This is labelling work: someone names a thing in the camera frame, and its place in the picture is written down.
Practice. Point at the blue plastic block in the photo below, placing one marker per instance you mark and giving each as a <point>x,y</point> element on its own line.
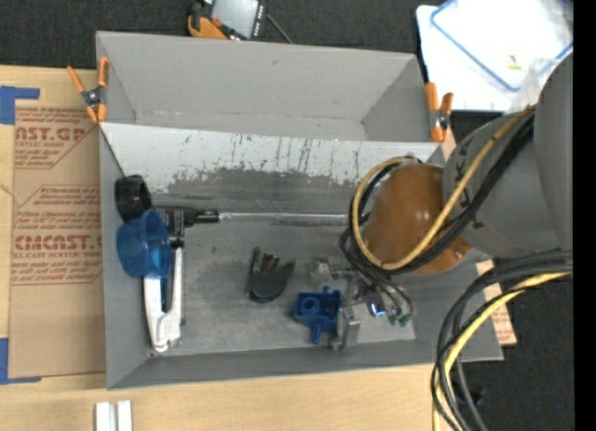
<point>316,305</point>

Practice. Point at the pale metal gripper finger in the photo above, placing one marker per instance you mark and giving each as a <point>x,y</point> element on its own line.
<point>350,329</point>

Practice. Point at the black round cap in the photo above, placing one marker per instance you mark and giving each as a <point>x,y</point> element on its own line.
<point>131,196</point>

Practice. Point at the black fan-shaped object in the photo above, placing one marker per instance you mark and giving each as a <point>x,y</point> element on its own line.
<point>267,282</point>

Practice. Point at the brown cardboard board red print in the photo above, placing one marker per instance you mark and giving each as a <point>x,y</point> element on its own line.
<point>56,308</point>

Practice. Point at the grey metal bin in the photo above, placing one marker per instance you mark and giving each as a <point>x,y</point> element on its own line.
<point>261,94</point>

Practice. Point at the blue clear plastic cup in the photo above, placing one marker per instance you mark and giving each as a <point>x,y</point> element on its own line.
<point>142,247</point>

